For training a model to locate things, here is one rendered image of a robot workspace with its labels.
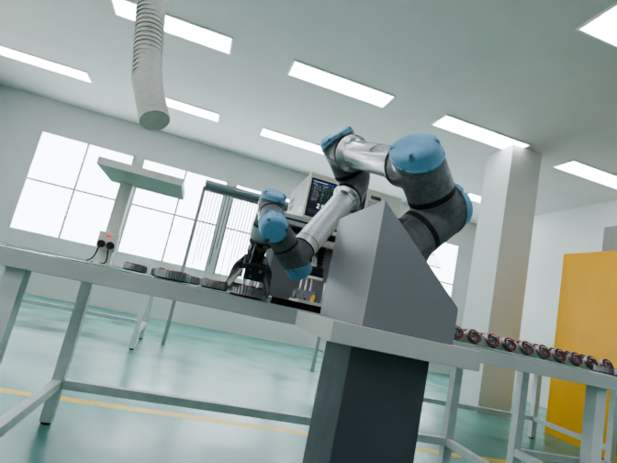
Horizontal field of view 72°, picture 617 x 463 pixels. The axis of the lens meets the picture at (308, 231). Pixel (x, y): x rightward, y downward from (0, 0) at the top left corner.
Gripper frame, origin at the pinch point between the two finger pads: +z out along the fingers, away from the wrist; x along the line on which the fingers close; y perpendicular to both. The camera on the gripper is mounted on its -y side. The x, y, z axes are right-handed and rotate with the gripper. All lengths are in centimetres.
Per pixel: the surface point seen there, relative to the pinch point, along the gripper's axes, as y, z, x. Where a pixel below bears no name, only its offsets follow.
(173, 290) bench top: 7.6, 0.0, -21.4
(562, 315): -252, 90, 362
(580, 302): -241, 66, 363
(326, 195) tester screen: -54, -24, 26
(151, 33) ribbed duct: -154, -63, -78
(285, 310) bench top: 5.6, 0.1, 12.7
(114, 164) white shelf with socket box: -71, -8, -65
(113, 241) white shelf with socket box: -75, 31, -62
